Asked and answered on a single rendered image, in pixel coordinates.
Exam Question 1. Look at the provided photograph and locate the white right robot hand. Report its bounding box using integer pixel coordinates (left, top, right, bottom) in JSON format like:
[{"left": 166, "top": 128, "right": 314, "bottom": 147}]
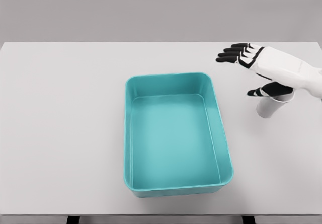
[{"left": 216, "top": 43, "right": 308, "bottom": 98}]

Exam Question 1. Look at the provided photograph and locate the teal plastic basket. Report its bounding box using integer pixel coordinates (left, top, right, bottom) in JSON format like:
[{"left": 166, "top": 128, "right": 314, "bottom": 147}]
[{"left": 123, "top": 71, "right": 234, "bottom": 198}]

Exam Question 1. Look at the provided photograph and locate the white paper cup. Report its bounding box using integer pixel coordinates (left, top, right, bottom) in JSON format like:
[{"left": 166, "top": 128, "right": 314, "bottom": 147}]
[{"left": 256, "top": 90, "right": 295, "bottom": 119}]

